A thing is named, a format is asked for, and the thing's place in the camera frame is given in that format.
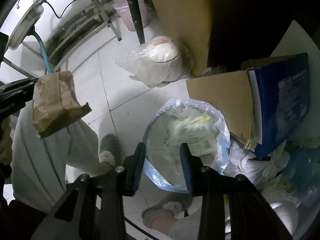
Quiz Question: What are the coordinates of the yellow food tray package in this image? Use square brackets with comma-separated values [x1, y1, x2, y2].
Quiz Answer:
[170, 114, 219, 157]

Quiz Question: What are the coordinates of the brown paper bag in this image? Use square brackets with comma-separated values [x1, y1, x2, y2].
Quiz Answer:
[32, 71, 92, 139]

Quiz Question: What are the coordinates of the blue-lined trash bin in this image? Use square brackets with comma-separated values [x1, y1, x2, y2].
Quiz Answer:
[143, 99, 231, 193]

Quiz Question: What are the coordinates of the pink trash bucket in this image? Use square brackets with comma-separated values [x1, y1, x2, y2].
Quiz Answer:
[114, 0, 151, 32]

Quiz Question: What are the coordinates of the person's left hand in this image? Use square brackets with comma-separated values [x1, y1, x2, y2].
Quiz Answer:
[0, 117, 12, 165]

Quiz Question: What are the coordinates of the grey slipper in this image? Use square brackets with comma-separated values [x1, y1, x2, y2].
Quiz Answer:
[98, 134, 124, 167]

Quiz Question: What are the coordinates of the stainless steel sink stand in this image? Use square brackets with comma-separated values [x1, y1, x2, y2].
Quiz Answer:
[1, 0, 116, 77]

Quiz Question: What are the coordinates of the blue cardboard box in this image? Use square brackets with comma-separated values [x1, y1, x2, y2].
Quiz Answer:
[187, 53, 310, 159]

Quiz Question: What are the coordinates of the bagged white rice cooker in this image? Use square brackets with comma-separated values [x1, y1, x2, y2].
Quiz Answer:
[115, 36, 195, 87]

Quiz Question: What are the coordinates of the blue water jug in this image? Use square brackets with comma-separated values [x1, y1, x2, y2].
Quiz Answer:
[282, 147, 319, 207]

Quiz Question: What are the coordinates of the brown cardboard sheet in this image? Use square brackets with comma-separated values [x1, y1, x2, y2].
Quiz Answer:
[152, 0, 212, 77]

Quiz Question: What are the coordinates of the blue drain hose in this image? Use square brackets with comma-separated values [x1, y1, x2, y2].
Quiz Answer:
[31, 31, 53, 74]

